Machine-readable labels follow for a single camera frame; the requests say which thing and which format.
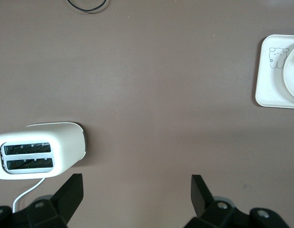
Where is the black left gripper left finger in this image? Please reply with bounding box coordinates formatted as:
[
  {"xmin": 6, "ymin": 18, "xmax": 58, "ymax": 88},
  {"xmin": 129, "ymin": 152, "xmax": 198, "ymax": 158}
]
[{"xmin": 12, "ymin": 173, "xmax": 84, "ymax": 228}]

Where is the cream tray with rabbit print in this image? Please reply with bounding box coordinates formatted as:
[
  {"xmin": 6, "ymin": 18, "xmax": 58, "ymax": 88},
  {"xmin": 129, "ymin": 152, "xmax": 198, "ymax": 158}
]
[{"xmin": 254, "ymin": 34, "xmax": 294, "ymax": 110}]

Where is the white toaster power cord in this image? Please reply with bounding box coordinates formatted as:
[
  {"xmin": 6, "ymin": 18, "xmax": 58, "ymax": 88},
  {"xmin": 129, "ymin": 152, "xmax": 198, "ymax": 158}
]
[{"xmin": 12, "ymin": 177, "xmax": 47, "ymax": 214}]

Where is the black looped cable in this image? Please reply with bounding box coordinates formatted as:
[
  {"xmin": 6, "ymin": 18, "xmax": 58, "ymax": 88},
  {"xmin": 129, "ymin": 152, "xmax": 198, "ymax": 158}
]
[{"xmin": 67, "ymin": 0, "xmax": 108, "ymax": 12}]

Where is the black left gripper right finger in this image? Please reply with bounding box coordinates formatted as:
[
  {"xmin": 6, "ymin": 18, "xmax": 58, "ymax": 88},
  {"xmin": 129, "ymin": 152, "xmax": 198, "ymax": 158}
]
[{"xmin": 184, "ymin": 174, "xmax": 252, "ymax": 228}]

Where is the cream two-slot toaster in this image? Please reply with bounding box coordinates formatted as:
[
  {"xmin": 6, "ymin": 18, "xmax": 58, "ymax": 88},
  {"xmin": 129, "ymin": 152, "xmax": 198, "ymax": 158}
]
[{"xmin": 0, "ymin": 122, "xmax": 88, "ymax": 181}]

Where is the round cream plate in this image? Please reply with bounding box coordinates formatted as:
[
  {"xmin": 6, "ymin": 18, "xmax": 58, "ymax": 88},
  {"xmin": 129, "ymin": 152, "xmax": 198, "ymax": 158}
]
[{"xmin": 283, "ymin": 42, "xmax": 294, "ymax": 102}]

